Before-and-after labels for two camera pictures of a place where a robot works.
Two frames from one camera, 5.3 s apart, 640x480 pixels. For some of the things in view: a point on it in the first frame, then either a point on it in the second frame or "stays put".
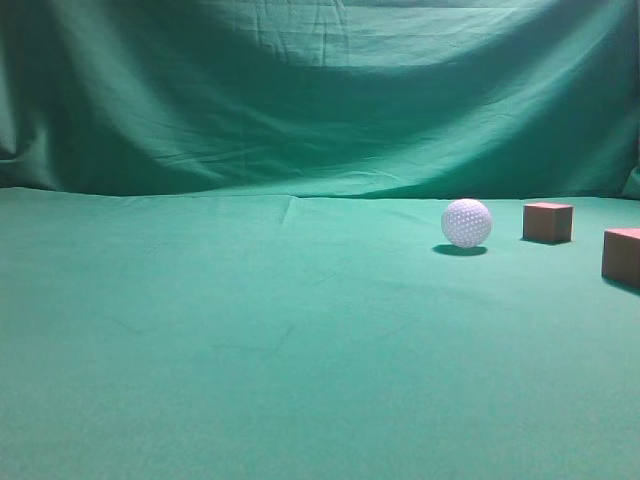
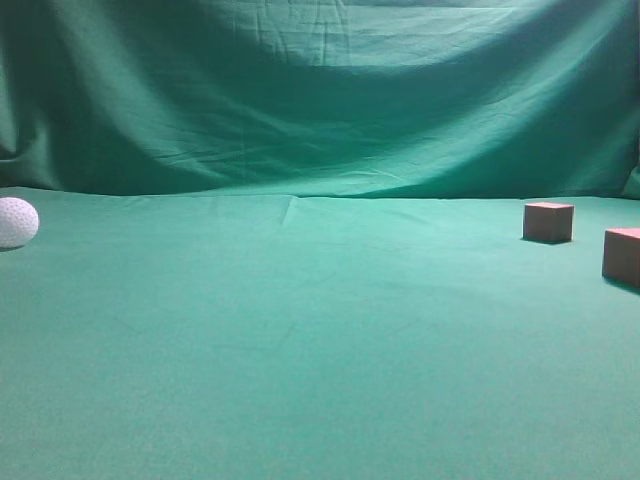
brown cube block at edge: x=621 y=254 stays put
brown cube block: x=548 y=221 stays put
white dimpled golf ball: x=466 y=223 → x=19 y=222
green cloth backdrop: x=221 y=243 stays put
